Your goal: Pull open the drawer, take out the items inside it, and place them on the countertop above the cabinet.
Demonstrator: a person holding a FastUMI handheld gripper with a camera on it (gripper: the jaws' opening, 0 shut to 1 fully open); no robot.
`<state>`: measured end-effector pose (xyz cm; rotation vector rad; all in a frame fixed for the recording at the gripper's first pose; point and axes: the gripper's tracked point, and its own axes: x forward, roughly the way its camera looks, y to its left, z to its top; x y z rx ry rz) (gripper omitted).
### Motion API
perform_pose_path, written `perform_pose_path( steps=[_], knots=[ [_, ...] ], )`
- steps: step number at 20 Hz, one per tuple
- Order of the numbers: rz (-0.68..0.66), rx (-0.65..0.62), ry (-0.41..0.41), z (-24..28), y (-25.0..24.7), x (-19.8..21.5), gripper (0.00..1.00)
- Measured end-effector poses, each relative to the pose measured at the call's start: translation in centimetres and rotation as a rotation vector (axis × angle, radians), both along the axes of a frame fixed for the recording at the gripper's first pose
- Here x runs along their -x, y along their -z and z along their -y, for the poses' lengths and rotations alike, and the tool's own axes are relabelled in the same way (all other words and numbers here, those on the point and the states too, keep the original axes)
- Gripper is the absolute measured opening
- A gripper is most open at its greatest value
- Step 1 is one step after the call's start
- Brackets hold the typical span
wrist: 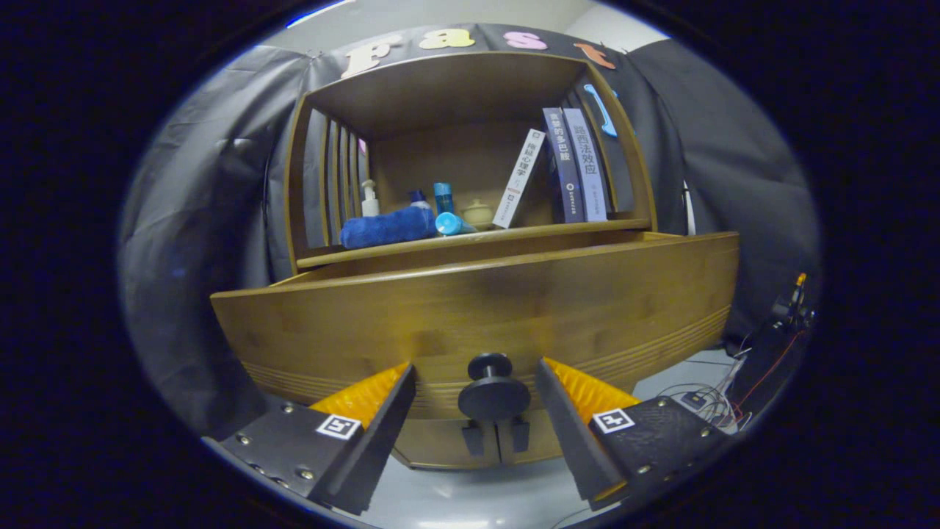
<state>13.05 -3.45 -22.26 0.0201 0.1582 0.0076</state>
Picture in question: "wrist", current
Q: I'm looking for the dark blue book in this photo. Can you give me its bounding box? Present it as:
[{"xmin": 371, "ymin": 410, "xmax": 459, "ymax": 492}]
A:
[{"xmin": 542, "ymin": 107, "xmax": 586, "ymax": 224}]

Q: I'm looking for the white book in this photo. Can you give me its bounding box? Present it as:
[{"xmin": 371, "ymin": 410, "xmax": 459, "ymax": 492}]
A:
[{"xmin": 492, "ymin": 129, "xmax": 548, "ymax": 229}]

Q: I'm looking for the rolled blue towel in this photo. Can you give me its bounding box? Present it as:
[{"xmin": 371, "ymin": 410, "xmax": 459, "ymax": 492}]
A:
[{"xmin": 339, "ymin": 206, "xmax": 438, "ymax": 251}]

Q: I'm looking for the wooden drawer with black knob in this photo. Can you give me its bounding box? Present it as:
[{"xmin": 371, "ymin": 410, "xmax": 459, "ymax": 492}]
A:
[{"xmin": 209, "ymin": 231, "xmax": 740, "ymax": 423}]

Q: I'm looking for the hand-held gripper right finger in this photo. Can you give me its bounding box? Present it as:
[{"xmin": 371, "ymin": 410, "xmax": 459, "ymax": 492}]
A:
[{"xmin": 535, "ymin": 358, "xmax": 735, "ymax": 511}]

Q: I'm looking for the light purple book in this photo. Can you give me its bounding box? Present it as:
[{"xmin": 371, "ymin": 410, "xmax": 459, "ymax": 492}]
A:
[{"xmin": 562, "ymin": 108, "xmax": 610, "ymax": 223}]

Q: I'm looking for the wooden cabinet door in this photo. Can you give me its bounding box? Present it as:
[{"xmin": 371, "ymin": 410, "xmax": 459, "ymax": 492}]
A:
[
  {"xmin": 393, "ymin": 417, "xmax": 502, "ymax": 469},
  {"xmin": 496, "ymin": 411, "xmax": 566, "ymax": 465}
]

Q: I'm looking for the black device with orange tip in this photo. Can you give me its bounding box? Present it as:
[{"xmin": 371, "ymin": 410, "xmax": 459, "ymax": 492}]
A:
[{"xmin": 727, "ymin": 273, "xmax": 816, "ymax": 420}]

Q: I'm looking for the wooden cabinet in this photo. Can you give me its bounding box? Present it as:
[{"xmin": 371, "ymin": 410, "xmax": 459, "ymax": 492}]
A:
[{"xmin": 283, "ymin": 50, "xmax": 658, "ymax": 471}]

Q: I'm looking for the blue and white tube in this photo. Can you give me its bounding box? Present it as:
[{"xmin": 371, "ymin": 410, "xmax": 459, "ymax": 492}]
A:
[{"xmin": 435, "ymin": 212, "xmax": 478, "ymax": 237}]

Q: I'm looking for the tangle of thin cables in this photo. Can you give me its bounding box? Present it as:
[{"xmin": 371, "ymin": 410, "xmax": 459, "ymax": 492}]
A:
[{"xmin": 657, "ymin": 360, "xmax": 753, "ymax": 434}]

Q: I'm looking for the beige lidded ceramic cup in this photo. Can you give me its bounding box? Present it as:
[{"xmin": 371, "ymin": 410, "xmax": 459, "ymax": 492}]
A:
[{"xmin": 461, "ymin": 198, "xmax": 495, "ymax": 230}]

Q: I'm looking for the wooden countertop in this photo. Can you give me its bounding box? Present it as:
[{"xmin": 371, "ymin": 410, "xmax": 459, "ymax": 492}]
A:
[{"xmin": 296, "ymin": 218, "xmax": 653, "ymax": 269}]

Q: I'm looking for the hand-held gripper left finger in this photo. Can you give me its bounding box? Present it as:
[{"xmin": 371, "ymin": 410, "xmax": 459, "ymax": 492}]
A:
[{"xmin": 202, "ymin": 362, "xmax": 417, "ymax": 515}]

